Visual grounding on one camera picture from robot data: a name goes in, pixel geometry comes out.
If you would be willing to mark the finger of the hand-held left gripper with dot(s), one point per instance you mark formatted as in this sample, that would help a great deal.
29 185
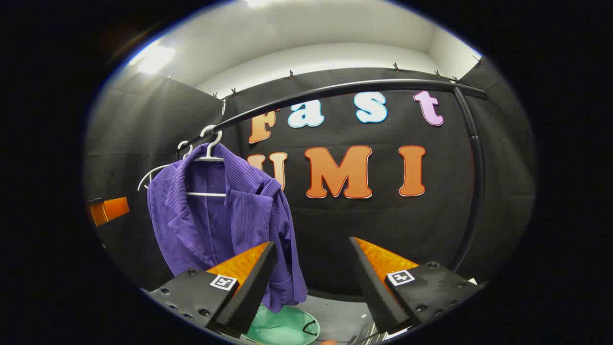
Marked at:
112 210

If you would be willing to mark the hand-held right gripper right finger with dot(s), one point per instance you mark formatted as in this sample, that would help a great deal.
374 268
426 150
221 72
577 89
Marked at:
378 292

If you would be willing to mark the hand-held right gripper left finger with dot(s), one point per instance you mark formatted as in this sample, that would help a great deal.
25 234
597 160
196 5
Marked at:
249 292

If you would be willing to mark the white plastic hanger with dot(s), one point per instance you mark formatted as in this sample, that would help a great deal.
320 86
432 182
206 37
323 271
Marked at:
153 171
206 194

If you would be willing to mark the grey ribbed panel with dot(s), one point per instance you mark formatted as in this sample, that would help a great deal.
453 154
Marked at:
366 334

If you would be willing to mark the black backdrop cloth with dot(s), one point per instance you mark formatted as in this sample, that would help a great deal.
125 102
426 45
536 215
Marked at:
335 230

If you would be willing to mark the white ceiling light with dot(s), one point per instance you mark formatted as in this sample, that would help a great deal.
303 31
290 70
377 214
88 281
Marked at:
153 57

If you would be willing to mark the row of black clips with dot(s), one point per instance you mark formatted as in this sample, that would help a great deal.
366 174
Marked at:
290 74

